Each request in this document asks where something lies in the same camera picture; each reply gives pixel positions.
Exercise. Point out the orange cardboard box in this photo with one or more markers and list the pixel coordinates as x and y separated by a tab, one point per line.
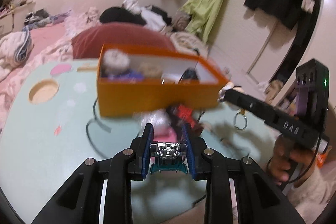
126	97

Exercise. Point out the white clothing on pile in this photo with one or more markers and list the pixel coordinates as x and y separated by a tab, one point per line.
153	20

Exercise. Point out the black item inside box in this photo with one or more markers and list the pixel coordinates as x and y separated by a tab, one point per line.
189	74

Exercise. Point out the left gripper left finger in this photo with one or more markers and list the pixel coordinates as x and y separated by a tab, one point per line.
100	190

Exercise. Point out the white pink blanket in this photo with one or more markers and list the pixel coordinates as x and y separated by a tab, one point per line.
15	50

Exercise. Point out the silver keyring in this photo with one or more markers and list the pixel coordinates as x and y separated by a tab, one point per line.
240	121

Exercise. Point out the red pillow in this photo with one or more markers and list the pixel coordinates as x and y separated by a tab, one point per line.
88	43

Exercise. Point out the white fluffy pom-pom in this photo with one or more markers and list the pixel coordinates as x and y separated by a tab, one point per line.
115	62

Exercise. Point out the clear bubble wrap bundle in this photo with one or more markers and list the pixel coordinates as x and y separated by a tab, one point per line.
159	119

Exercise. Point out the white chibi figurine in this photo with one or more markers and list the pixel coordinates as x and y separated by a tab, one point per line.
228	86

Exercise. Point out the dark red pouch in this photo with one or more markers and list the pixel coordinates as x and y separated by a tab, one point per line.
181	115

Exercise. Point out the person's right hand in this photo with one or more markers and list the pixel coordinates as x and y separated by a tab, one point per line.
279	164

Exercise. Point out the person's right forearm sleeve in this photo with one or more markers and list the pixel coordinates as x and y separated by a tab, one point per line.
313	195

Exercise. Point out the beige garment on bed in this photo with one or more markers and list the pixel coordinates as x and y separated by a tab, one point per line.
190	44

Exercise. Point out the black toy car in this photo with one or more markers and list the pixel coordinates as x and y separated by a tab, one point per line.
168	156

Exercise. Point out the brown fluffy pom-pom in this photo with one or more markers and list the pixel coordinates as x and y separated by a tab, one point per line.
150	70

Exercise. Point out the black clothing pile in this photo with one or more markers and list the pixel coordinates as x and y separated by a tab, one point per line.
118	14

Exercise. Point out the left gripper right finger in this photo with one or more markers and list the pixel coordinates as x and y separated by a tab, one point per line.
241	183

